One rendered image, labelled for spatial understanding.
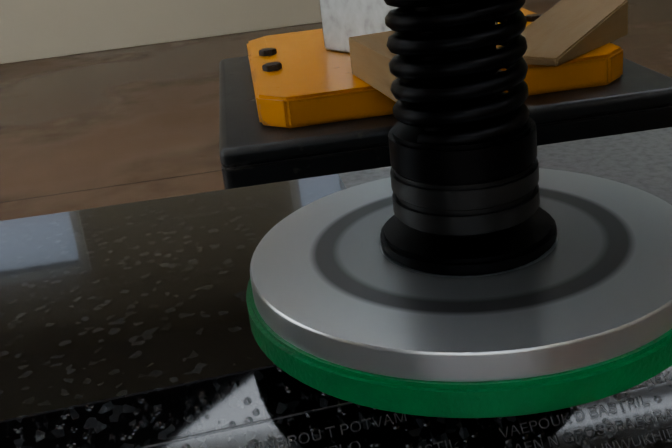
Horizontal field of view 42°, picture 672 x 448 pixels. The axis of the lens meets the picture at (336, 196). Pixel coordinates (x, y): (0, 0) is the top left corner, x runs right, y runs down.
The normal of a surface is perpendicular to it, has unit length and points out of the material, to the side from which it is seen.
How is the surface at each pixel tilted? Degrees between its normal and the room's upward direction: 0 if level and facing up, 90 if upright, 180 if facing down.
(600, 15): 11
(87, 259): 0
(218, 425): 45
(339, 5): 90
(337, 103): 90
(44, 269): 0
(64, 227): 0
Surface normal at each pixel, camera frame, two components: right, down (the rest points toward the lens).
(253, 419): 0.07, -0.43
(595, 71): 0.13, 0.33
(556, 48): -0.23, -0.85
